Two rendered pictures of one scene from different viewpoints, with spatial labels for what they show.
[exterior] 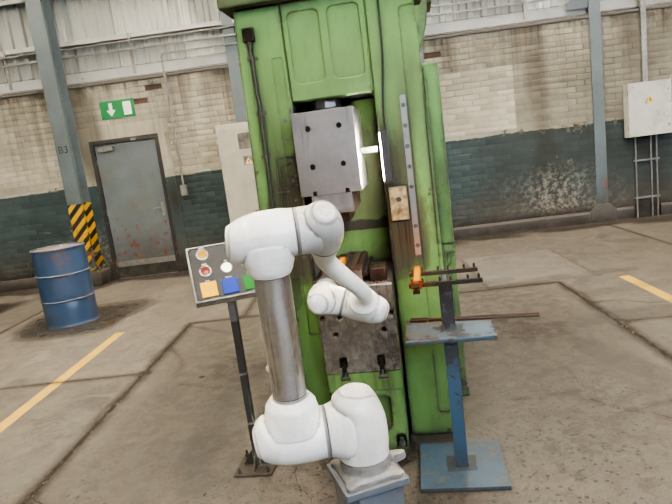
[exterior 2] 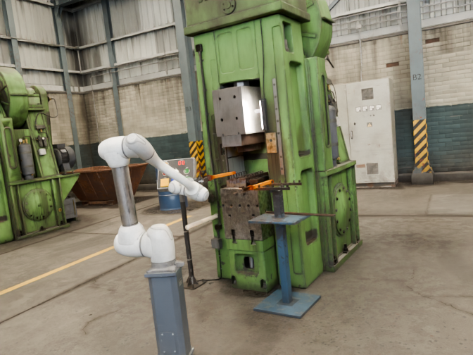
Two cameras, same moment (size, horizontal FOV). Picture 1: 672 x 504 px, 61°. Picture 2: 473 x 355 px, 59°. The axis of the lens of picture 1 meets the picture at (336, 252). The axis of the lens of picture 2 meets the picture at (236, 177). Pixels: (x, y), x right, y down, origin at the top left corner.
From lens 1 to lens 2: 160 cm
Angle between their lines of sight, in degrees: 25
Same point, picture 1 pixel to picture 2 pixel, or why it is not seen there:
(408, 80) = (277, 70)
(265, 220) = (111, 141)
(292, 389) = (126, 220)
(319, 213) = (128, 139)
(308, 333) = not seen: hidden behind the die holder
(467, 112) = (459, 83)
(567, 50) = not seen: outside the picture
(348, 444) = (148, 250)
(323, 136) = (226, 103)
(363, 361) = (243, 233)
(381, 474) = (163, 268)
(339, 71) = (242, 65)
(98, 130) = not seen: hidden behind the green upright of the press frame
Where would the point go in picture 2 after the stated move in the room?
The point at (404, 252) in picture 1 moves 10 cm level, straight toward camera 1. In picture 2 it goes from (274, 172) to (269, 174)
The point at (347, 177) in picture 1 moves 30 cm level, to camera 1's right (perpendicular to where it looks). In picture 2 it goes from (238, 126) to (272, 122)
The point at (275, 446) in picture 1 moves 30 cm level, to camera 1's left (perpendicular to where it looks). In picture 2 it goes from (118, 245) to (82, 244)
